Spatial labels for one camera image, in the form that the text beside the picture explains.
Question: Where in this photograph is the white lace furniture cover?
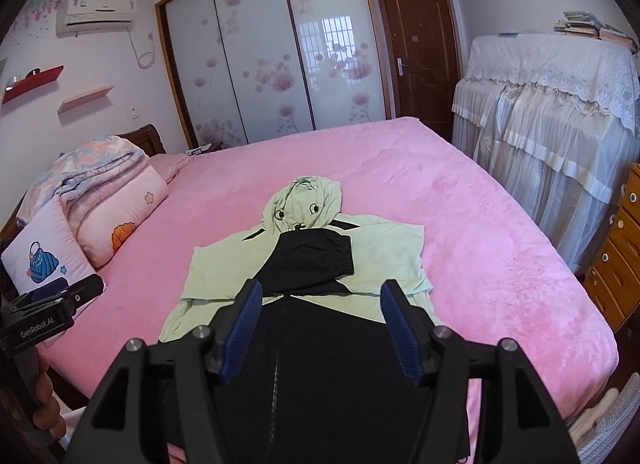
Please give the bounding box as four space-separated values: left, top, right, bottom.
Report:
450 34 640 275

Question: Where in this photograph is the green and black hooded jacket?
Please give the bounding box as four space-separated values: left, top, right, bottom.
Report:
157 175 473 464

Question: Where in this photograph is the pink wall shelf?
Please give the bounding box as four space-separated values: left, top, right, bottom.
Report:
56 84 115 114

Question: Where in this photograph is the pink bed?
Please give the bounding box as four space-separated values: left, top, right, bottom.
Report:
42 116 621 464

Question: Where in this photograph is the white power cord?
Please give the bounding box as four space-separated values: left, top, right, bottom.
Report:
127 26 157 69

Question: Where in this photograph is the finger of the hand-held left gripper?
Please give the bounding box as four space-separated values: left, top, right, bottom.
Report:
22 278 69 301
60 274 106 317

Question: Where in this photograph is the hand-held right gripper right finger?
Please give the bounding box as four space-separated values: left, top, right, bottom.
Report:
380 279 581 464

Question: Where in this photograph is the red wall shelf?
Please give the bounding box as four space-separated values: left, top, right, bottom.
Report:
1 65 65 104

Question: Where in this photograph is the wooden drawer cabinet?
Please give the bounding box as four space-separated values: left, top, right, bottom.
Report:
582 161 640 335

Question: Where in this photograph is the folded floral quilt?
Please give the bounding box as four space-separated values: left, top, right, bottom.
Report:
16 134 151 229

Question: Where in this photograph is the stack of books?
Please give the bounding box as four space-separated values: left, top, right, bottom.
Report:
552 11 640 54

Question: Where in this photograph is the white air conditioner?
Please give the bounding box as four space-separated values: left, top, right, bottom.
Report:
55 0 138 38

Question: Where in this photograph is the person's left hand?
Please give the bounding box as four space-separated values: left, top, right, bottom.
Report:
30 351 68 437

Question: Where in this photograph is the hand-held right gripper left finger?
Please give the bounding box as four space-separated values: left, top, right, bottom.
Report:
62 280 264 464

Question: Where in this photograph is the brown wooden door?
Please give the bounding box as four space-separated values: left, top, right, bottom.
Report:
372 0 463 142

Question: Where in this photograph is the dark wooden headboard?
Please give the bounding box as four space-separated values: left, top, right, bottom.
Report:
115 124 168 157

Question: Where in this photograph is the pink ruffled pillow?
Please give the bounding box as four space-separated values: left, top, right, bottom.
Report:
149 153 193 183

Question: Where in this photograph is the pink pillow orange flower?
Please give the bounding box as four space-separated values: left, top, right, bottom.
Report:
60 164 170 269

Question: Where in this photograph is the white cushion with bag print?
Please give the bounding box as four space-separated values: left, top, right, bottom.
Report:
0 199 98 305

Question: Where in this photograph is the white cloth bundle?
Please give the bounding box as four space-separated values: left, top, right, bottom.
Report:
567 376 640 464

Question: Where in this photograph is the floral sliding-door wardrobe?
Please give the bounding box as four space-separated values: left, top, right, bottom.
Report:
154 0 393 149

